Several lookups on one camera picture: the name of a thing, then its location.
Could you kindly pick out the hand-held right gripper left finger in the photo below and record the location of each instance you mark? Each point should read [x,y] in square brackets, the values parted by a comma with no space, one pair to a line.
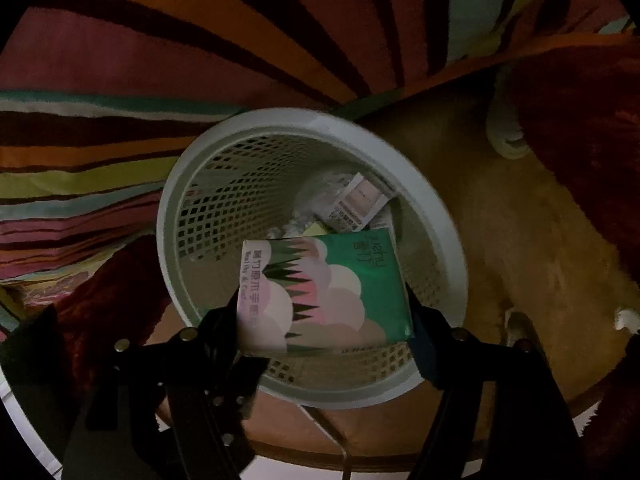
[220,325]

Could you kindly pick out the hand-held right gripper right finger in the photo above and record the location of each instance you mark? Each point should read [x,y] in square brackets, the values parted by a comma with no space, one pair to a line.
[427,352]

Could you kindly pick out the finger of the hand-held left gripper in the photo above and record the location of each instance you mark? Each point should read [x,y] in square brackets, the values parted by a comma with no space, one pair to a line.
[232,410]

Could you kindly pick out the green tissue packet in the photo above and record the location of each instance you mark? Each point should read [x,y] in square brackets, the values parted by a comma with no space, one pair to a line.
[350,285]

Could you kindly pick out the white printed box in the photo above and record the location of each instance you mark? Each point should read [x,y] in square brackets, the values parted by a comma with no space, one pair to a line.
[355,202]

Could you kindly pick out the white mesh wastebasket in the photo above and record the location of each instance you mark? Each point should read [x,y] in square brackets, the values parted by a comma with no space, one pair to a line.
[280,121]

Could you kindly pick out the crumpled clear plastic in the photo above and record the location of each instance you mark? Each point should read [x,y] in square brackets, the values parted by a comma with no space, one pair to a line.
[317,192]

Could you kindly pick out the teal and pink quilt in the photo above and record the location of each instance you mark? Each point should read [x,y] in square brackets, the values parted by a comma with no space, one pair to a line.
[45,296]

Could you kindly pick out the striped colourful bed sheet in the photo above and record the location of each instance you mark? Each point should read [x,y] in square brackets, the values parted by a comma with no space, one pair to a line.
[150,60]

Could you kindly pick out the white ornate bed frame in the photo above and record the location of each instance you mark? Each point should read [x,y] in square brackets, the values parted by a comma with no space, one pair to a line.
[506,130]

